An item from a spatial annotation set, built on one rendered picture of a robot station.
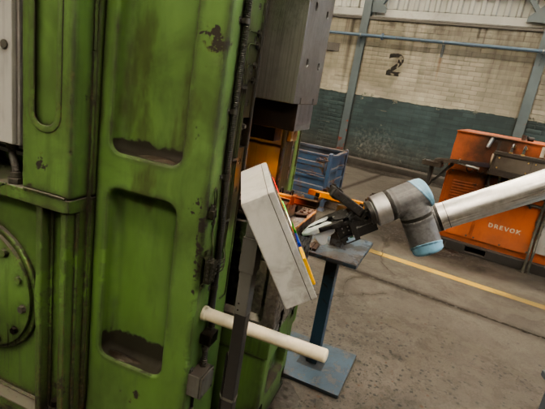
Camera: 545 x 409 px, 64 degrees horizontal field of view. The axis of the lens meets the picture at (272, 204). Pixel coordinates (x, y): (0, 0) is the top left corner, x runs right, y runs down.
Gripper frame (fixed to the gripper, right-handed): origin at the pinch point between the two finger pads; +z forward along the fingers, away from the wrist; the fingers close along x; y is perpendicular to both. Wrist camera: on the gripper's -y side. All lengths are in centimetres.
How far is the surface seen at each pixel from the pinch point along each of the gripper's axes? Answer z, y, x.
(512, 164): -213, 124, 278
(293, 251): 4.6, -7.0, -27.1
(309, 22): -26, -54, 33
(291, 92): -12.8, -35.4, 31.3
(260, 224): 8.9, -15.9, -27.0
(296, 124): -11.1, -24.2, 36.9
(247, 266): 17.8, -1.0, -11.5
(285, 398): 37, 97, 54
